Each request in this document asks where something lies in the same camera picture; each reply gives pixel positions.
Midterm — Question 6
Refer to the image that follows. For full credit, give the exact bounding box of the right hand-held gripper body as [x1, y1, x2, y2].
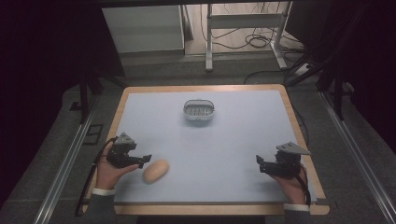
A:
[263, 141, 312, 180]

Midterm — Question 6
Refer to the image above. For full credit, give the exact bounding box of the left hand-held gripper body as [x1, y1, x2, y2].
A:
[106, 132, 140, 170]

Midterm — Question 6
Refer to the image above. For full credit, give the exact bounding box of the grey soap dish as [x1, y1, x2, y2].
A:
[182, 98, 216, 122]

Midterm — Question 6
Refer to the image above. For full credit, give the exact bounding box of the person's left hand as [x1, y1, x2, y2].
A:
[95, 145, 141, 191]

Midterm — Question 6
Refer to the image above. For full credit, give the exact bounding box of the person's right hand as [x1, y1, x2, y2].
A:
[270, 164, 308, 205]

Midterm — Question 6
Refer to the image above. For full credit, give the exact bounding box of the light blue table mat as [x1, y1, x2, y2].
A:
[113, 90, 318, 205]

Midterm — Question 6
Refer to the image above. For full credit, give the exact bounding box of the black metal stand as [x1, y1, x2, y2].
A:
[69, 69, 125, 126]
[288, 6, 358, 121]

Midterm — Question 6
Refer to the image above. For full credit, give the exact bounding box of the wooden table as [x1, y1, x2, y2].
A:
[81, 83, 331, 217]

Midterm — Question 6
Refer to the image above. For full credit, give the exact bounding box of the white power strip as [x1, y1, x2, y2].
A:
[294, 63, 312, 77]

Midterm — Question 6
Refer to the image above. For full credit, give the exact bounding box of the dark curtain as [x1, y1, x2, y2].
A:
[285, 0, 396, 154]
[0, 0, 126, 210]

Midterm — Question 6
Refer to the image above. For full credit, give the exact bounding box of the white cabinet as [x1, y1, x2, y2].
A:
[101, 5, 186, 54]

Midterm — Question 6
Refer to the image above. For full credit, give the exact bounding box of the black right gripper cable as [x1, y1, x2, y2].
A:
[294, 163, 313, 207]

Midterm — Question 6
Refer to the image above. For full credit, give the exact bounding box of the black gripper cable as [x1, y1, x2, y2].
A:
[294, 163, 313, 207]
[75, 135, 120, 217]

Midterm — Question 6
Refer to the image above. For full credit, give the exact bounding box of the black floor bracket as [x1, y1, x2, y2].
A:
[82, 123, 105, 147]

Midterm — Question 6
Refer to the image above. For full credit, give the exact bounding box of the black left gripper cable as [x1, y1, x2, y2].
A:
[75, 135, 120, 217]

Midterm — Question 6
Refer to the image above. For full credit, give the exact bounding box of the aluminium floor rail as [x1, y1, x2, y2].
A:
[319, 91, 396, 224]
[32, 95, 101, 224]

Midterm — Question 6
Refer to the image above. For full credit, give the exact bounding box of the black coiled floor cable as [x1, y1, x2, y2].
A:
[199, 2, 304, 54]

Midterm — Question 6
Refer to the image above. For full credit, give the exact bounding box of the white metal desk frame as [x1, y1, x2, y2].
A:
[205, 1, 294, 73]

